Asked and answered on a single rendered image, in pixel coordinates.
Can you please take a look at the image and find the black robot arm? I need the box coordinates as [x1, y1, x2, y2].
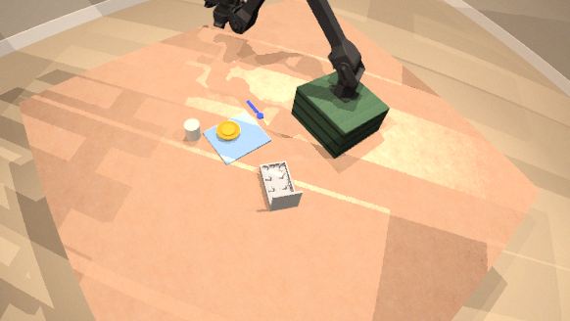
[205, 0, 365, 103]

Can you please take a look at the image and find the yellow round plate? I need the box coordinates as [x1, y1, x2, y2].
[216, 120, 240, 140]

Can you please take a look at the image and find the white dish rack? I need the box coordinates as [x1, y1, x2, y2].
[260, 161, 303, 212]

